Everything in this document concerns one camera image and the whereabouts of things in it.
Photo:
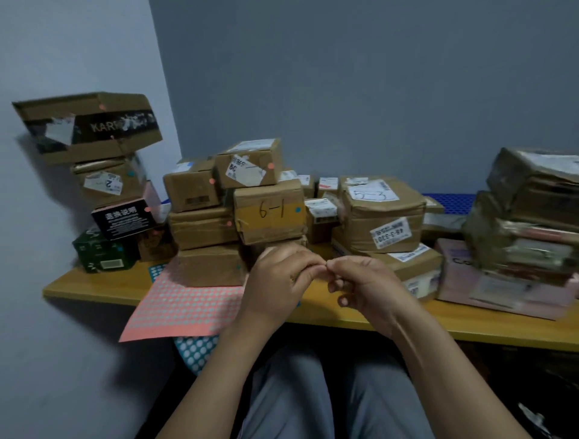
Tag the person's left hand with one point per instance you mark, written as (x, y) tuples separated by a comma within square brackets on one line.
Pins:
[(276, 289)]

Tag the person's right hand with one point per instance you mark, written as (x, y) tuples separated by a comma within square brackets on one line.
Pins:
[(375, 294)]

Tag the box marked 3-3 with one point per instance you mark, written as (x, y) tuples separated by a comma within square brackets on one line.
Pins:
[(420, 267)]

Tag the box marked 6-1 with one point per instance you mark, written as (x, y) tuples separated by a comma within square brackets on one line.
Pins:
[(267, 230)]

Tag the box of stack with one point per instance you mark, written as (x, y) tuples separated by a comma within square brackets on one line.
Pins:
[(511, 181), (190, 190), (208, 267), (199, 230)]

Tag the box marked 5-3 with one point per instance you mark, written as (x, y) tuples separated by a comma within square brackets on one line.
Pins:
[(362, 221)]

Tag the pile of brown parcels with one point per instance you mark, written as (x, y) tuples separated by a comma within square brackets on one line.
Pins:
[(321, 226)]

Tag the large pink box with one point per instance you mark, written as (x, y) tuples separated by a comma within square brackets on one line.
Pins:
[(457, 280)]

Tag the pink dot sticker sheet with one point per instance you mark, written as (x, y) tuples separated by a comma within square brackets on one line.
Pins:
[(181, 312)]

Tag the teal sticker sheet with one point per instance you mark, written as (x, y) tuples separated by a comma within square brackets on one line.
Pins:
[(194, 353)]

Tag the taped box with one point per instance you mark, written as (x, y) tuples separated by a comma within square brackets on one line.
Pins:
[(488, 244)]

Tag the small cardboard parcel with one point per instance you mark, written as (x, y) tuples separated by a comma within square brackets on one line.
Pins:
[(271, 154)]

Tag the black and pink box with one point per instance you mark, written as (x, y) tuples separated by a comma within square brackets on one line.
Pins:
[(122, 226)]

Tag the dark green box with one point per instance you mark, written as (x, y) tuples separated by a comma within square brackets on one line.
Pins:
[(99, 253)]

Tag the box with black KARRIE band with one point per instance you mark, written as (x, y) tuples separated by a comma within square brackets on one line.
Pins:
[(86, 101)]

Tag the person's left forearm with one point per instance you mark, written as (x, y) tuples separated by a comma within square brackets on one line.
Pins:
[(212, 389)]

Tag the person's right forearm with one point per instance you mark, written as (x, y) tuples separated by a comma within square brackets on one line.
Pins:
[(461, 384)]

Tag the person's grey trousers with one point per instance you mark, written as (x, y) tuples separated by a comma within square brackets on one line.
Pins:
[(289, 398)]

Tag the blue plastic grid pallet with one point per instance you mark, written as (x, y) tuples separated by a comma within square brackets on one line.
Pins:
[(452, 200)]

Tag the white crumpled plastic scrap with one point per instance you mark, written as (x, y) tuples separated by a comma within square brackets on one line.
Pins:
[(536, 418)]

